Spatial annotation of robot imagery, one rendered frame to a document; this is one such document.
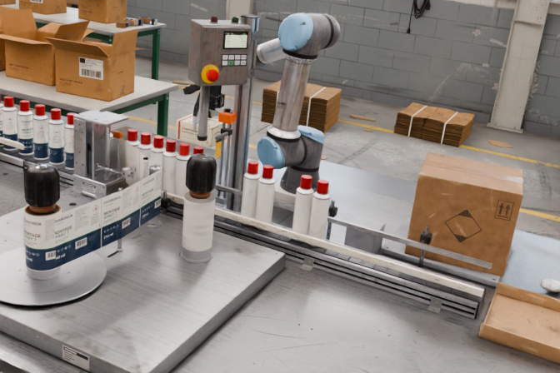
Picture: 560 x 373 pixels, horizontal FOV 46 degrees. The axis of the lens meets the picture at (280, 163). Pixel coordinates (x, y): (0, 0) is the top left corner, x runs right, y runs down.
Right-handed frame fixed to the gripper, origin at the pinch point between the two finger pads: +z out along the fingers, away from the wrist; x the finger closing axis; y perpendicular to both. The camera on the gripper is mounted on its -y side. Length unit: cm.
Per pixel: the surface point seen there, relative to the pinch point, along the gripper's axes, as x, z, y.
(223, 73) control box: -38, -33, 28
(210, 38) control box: -43, -43, 24
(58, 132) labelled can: -42, 1, -34
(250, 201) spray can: -46, 3, 45
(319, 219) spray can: -48, 2, 68
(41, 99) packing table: 48, 26, -125
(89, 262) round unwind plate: -93, 11, 22
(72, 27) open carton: 84, -7, -134
